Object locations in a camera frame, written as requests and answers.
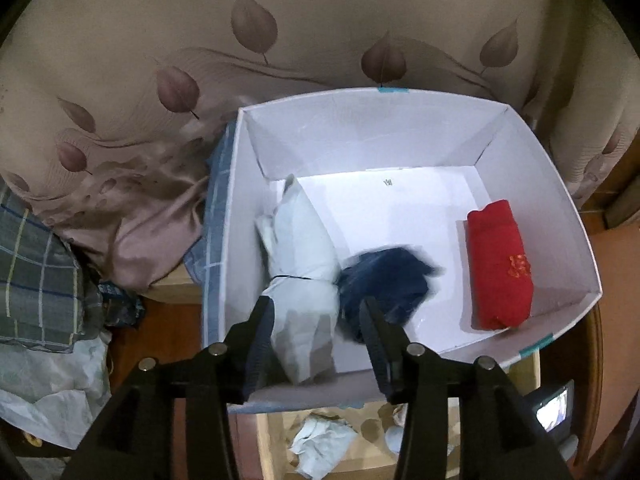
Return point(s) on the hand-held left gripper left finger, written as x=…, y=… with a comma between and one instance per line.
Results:
x=257, y=350

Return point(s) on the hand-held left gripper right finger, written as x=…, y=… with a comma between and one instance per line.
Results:
x=375, y=355

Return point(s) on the navy blue underwear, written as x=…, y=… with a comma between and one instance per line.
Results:
x=385, y=285

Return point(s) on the white underwear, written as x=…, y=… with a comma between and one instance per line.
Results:
x=300, y=240

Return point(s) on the red underwear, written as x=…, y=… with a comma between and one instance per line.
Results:
x=500, y=270

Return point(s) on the white cardboard box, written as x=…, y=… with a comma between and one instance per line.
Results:
x=400, y=135

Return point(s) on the pale small underwear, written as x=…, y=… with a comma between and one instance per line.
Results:
x=395, y=441

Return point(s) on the pale blue crumpled underwear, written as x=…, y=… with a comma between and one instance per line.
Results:
x=322, y=445

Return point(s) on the dark patterned cloth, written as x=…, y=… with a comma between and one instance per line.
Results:
x=120, y=305

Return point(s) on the blue checked cloth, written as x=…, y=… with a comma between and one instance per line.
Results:
x=215, y=210

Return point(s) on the white plastic bag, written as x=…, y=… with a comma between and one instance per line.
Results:
x=55, y=390

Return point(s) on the grey plaid blanket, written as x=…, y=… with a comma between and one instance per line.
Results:
x=35, y=270

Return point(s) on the beige leaf print curtain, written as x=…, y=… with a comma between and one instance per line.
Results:
x=300, y=20

